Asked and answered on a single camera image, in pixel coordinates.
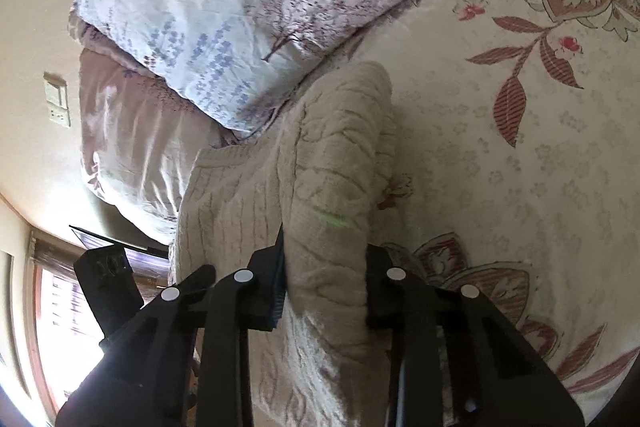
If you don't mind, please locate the beige cable-knit sweater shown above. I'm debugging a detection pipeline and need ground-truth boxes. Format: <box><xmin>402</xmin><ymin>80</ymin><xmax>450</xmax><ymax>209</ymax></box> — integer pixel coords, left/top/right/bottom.
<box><xmin>170</xmin><ymin>62</ymin><xmax>396</xmax><ymax>426</ymax></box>

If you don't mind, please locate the floral bedspread with red flowers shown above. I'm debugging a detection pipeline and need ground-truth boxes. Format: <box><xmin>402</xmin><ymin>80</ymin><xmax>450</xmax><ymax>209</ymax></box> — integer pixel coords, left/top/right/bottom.
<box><xmin>326</xmin><ymin>0</ymin><xmax>639</xmax><ymax>425</ymax></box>

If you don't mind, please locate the window with wooden frame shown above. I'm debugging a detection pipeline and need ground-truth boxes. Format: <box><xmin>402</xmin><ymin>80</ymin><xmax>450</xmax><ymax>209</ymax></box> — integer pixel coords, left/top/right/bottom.
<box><xmin>25</xmin><ymin>227</ymin><xmax>168</xmax><ymax>419</ymax></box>

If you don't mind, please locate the white wall power socket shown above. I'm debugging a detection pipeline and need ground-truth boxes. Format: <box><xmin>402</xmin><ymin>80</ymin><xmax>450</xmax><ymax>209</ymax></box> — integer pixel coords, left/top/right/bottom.
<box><xmin>43</xmin><ymin>72</ymin><xmax>70</xmax><ymax>128</ymax></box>

